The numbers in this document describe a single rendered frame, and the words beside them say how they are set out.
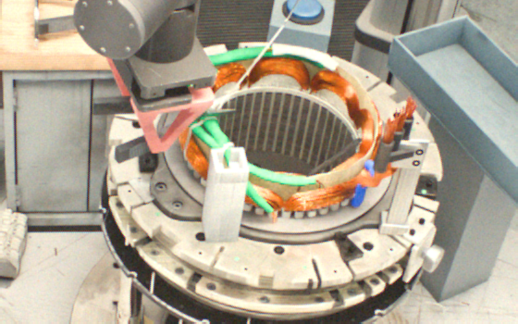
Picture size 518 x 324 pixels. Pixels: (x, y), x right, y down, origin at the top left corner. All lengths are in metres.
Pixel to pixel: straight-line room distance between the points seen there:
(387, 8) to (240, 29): 1.45
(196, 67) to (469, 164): 0.45
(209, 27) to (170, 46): 2.04
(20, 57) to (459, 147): 0.48
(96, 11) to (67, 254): 0.63
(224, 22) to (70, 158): 1.66
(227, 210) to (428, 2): 0.60
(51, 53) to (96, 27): 0.40
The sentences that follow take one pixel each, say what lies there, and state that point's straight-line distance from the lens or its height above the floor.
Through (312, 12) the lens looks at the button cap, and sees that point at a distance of 1.44.
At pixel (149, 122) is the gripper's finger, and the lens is 1.02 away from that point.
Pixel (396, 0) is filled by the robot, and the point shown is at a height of 0.97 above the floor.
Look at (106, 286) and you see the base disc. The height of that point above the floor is 0.80.
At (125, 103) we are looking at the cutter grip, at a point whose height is 1.18.
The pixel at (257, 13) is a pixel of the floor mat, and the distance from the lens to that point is 3.10.
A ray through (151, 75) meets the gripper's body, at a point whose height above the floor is 1.26.
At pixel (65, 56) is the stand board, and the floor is 1.06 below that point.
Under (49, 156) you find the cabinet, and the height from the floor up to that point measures 0.90.
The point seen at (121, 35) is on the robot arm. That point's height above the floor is 1.34.
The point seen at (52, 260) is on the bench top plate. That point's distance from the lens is 1.49.
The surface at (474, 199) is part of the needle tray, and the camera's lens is 1.38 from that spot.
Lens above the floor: 1.92
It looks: 46 degrees down
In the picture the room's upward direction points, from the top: 8 degrees clockwise
